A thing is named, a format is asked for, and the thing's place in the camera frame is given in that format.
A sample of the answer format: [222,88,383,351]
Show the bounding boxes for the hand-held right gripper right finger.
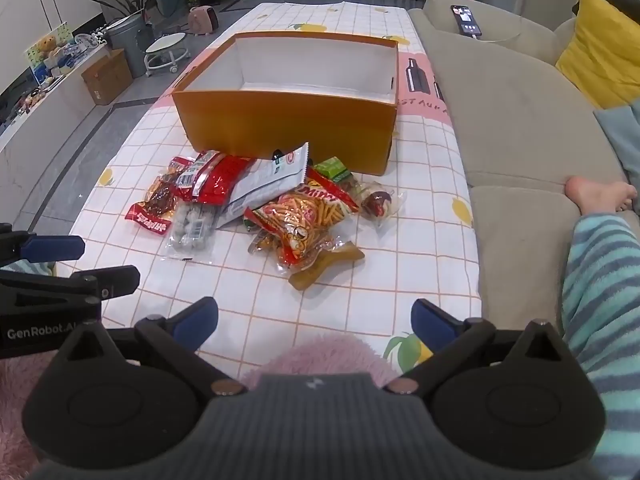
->
[384,298,588,396]

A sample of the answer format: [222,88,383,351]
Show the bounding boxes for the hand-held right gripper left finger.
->
[50,296,248,397]

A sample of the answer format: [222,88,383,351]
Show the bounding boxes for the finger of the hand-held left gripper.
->
[0,265,142,307]
[0,222,86,264]

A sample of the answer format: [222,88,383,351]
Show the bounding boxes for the clear packet of white balls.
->
[161,200,221,265]

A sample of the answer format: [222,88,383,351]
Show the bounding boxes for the braised meat snack packet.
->
[125,156,197,235]

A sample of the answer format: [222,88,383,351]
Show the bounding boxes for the small clear orange snack packet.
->
[248,227,283,263]

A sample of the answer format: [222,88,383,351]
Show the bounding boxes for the brown vacuum-packed snack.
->
[288,241,366,292]

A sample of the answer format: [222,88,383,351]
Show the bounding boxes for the dark round snack packet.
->
[358,180,407,231]

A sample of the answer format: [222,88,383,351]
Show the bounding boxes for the red snack packet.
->
[186,150,261,207]

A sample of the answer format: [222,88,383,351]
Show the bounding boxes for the orange shrimp stick packet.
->
[243,180,362,274]

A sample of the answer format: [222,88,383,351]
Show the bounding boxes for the white snack packet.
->
[216,142,311,229]

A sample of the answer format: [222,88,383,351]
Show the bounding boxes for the green snack packet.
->
[312,156,354,184]

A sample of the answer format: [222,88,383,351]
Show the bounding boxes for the orange cardboard box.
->
[171,31,401,177]

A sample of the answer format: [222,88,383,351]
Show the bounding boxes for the white cabinet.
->
[0,42,121,228]

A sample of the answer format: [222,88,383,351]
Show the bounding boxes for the small trinkets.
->
[19,91,49,112]

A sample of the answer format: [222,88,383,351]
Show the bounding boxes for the person's striped pajama leg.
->
[557,211,640,480]

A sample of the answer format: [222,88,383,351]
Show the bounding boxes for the brown cardboard carton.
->
[81,49,134,106]

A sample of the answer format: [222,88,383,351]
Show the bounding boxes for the teddy bear picture card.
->
[25,22,76,86]

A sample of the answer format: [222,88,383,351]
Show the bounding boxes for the small toy figures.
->
[50,30,109,73]

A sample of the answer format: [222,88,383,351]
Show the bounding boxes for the person's bare foot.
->
[564,175,639,216]

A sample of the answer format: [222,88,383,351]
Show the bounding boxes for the beige sofa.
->
[407,0,640,343]

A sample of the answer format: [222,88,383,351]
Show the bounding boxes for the grey plant pot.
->
[105,12,154,79]

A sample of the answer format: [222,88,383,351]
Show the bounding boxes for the white round stool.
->
[144,32,192,79]

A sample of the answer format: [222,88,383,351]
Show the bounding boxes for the light blue blanket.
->
[594,102,640,202]

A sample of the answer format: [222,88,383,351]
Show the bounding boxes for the pink heater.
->
[187,4,224,36]

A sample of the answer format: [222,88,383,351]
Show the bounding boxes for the black smartphone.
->
[450,5,484,37]

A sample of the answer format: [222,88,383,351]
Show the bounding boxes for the yellow pillow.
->
[555,0,640,110]

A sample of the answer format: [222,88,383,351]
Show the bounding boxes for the dark green cushion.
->
[571,0,640,28]

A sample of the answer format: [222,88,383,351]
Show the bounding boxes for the white charging cable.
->
[472,32,522,45]

